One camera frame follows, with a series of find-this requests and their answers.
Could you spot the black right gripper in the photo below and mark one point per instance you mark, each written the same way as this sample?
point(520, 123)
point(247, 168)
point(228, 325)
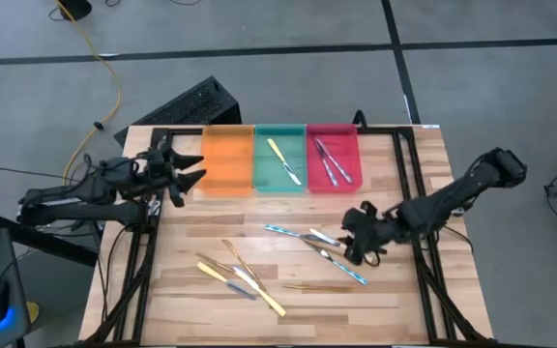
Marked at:
point(370, 232)

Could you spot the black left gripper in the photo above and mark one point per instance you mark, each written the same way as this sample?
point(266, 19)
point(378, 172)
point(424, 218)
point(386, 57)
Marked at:
point(155, 171)

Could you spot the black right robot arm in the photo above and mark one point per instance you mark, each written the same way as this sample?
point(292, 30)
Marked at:
point(457, 191)

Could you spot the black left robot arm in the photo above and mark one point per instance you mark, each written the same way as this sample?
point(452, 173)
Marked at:
point(90, 212)

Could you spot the orange translucent plastic bin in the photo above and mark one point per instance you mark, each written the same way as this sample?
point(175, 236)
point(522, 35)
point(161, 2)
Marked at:
point(225, 159)

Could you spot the black computer tower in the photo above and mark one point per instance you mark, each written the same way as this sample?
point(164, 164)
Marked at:
point(186, 104)

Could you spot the teal translucent plastic bin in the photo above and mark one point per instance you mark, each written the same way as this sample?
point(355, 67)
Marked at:
point(269, 174)

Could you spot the pink translucent plastic bin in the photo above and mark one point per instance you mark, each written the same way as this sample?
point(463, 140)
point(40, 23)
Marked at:
point(346, 145)

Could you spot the black floor stand base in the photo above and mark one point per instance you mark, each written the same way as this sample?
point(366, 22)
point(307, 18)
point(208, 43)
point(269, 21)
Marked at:
point(75, 7)

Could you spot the dark grey side table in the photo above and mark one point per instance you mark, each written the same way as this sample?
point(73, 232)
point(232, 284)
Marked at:
point(3, 251)

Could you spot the yellow round object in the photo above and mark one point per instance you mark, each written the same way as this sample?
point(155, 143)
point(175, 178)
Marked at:
point(33, 311)

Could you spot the black aluminium table frame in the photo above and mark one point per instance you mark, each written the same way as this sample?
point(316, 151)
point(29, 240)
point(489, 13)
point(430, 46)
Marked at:
point(385, 130)

